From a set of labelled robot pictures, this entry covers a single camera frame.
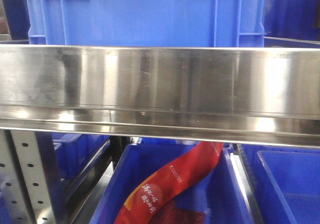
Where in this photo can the stainless steel shelf rail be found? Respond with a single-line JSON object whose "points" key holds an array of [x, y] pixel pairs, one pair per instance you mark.
{"points": [[239, 95]]}

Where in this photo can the perforated steel rack post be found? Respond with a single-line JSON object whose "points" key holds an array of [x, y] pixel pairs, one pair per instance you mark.
{"points": [[22, 179]]}

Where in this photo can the large blue plastic bin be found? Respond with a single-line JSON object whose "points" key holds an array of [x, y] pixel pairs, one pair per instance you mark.
{"points": [[153, 23]]}

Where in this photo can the lower right blue bin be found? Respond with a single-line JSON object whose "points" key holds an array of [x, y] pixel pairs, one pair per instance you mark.
{"points": [[285, 182]]}

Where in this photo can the red printed banner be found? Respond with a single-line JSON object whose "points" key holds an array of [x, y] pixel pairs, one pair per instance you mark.
{"points": [[169, 181]]}

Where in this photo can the lower blue bin with banner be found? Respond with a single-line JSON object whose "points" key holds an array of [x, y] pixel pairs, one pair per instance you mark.
{"points": [[217, 199]]}

